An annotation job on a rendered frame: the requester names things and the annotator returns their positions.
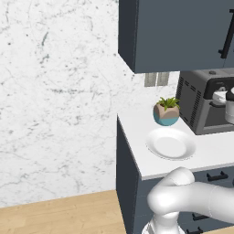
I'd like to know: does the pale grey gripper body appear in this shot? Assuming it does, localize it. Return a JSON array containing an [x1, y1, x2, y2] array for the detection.
[[224, 102, 234, 125]]

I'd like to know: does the grey black toaster oven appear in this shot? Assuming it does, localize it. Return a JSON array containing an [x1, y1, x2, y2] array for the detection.
[[175, 69, 234, 136]]

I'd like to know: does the dark blue cupboard door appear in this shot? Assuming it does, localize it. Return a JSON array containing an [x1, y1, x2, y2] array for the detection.
[[134, 0, 229, 74]]

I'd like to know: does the green plant in round pot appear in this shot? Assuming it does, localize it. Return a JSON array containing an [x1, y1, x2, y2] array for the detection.
[[153, 96, 181, 127]]

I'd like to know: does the white round plate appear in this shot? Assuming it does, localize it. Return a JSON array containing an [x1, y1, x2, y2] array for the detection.
[[145, 127, 197, 161]]

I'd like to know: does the dark blue drawer front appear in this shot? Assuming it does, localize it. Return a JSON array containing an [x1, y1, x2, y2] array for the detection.
[[193, 165, 234, 189]]

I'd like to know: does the dark blue base cabinet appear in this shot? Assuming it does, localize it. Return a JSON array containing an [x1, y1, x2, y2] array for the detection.
[[115, 114, 234, 234]]

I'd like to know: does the black drawer handle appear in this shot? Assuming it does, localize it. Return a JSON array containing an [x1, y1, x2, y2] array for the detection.
[[186, 226, 205, 234], [192, 212, 211, 221], [206, 170, 229, 183]]

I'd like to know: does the grey wall socket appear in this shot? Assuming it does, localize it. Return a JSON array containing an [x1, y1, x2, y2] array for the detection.
[[156, 71, 171, 87], [144, 72, 157, 88]]

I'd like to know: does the black cupboard door handle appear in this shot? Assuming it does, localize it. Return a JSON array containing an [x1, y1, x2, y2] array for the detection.
[[218, 8, 234, 59]]

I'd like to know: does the dark blue wall cupboard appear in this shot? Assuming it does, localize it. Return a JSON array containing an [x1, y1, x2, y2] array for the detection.
[[117, 0, 234, 74]]

